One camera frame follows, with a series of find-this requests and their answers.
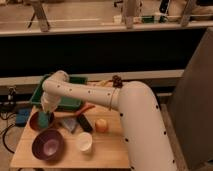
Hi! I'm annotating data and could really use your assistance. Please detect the red bowl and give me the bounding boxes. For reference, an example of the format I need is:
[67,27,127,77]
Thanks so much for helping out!
[29,112,55,131]

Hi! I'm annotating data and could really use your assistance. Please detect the blue box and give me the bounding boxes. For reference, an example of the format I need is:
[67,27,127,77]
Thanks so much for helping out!
[15,108,31,127]

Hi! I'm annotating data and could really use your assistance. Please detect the black cables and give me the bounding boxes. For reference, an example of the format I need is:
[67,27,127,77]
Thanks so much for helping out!
[0,85,18,154]

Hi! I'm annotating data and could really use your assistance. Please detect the purple bowl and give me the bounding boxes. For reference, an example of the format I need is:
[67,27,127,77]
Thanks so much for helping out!
[32,129,64,161]

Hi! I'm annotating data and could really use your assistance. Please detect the banana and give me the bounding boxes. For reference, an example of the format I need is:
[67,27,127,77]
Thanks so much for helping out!
[92,80,112,87]

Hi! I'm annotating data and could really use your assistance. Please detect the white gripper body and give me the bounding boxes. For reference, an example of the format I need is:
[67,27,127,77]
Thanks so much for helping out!
[41,93,61,113]

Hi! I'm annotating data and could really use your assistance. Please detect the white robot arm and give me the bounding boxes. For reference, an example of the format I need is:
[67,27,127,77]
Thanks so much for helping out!
[41,70,177,171]

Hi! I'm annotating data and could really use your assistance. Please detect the green tray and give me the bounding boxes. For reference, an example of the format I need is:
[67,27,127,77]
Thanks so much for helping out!
[30,74,87,111]

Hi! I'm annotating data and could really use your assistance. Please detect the green sponge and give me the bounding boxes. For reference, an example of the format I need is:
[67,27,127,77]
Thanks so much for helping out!
[38,112,50,129]

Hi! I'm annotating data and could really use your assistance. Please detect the white cup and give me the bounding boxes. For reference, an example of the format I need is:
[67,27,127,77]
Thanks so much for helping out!
[75,132,93,154]

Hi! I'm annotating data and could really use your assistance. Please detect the dark grape bunch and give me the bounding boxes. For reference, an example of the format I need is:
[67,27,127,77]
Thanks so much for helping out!
[112,75,123,88]

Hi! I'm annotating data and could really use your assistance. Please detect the black rectangular remote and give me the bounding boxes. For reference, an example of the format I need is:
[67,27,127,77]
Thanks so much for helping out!
[77,114,93,132]

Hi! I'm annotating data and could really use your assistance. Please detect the orange fruit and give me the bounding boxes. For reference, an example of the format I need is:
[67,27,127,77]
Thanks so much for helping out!
[95,119,109,133]

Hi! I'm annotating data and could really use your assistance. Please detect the spatula with orange handle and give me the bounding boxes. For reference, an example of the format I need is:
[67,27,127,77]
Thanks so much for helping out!
[59,104,94,133]

